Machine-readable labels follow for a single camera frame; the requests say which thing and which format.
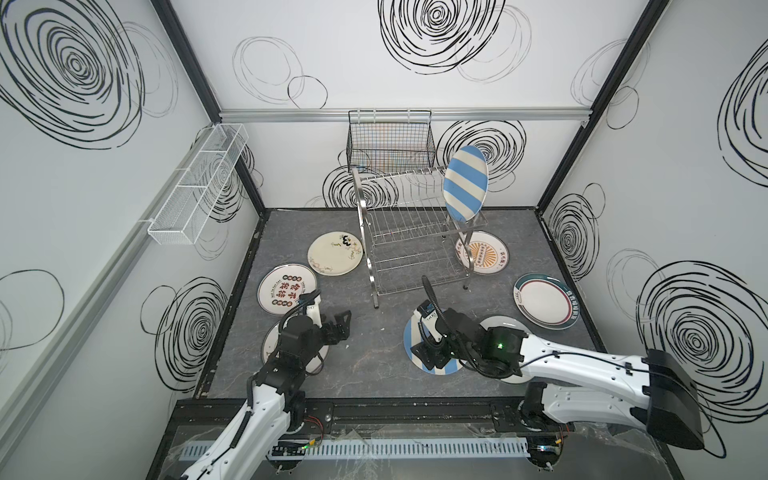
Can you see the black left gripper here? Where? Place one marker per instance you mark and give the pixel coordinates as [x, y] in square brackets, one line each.
[334, 324]

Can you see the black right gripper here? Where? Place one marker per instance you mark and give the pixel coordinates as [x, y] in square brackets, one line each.
[432, 346]

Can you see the small blue striped plate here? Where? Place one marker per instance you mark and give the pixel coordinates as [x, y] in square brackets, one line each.
[415, 345]

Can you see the sunburst plate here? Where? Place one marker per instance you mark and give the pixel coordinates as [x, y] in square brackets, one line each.
[487, 254]
[270, 344]

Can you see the large blue striped plate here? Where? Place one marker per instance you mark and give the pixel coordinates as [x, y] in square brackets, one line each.
[466, 182]

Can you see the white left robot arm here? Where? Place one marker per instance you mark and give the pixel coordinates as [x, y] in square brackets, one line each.
[275, 401]

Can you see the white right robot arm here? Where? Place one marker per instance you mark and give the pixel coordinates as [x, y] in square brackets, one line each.
[564, 384]

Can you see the stainless steel dish rack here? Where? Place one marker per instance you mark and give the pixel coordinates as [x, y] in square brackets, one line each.
[407, 231]

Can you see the red text green rim plate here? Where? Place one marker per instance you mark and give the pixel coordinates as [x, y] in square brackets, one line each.
[280, 288]

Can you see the cream floral plate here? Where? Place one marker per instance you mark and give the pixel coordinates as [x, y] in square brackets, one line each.
[335, 253]

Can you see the white plate thin green line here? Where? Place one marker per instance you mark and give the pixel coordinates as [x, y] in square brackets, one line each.
[508, 322]

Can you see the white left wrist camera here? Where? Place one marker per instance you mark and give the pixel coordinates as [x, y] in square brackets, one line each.
[309, 305]

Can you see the white slotted cable duct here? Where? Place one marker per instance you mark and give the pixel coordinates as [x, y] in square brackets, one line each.
[398, 449]

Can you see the green rim red ring plate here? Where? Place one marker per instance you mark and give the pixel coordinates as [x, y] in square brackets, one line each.
[546, 301]

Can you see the black wire wall basket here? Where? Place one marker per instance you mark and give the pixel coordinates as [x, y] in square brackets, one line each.
[390, 147]

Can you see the white wire wall shelf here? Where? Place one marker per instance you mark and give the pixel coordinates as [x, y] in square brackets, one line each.
[191, 202]

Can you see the aluminium wall rail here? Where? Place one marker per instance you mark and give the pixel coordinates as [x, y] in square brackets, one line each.
[295, 115]

